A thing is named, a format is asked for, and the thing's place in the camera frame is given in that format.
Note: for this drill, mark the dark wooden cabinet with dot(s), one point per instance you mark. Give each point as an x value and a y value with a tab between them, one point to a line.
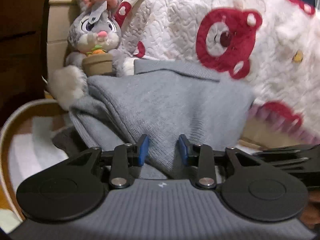
20	55

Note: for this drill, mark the light green cloth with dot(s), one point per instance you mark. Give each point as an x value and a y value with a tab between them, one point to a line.
7	220

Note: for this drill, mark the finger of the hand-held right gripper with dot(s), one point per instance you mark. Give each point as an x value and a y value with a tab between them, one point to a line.
287	152
305	166

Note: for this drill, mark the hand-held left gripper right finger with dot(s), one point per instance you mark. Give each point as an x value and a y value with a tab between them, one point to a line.
182	150

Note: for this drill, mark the grey knit sweater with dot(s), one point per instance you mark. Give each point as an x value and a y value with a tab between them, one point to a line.
162	100

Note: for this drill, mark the beige nightstand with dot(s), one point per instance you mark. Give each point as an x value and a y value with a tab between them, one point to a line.
56	30

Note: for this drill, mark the white quilt with red bears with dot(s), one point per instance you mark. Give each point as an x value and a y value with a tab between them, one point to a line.
175	17

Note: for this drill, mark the grey plush rabbit toy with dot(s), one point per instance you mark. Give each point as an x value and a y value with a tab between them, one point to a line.
95	30

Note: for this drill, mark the dark brown folded garment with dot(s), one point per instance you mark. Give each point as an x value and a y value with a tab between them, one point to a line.
62	140

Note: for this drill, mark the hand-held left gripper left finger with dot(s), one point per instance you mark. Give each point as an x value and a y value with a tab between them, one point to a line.
143	150

